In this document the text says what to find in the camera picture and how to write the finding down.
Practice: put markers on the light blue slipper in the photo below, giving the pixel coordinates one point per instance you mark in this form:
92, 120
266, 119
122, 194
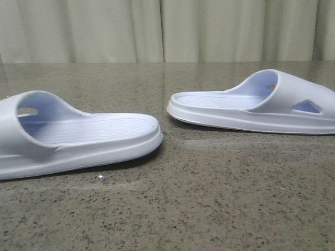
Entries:
267, 101
42, 134

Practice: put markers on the beige curtain backdrop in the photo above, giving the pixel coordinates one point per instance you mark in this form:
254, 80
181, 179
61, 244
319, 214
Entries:
166, 31

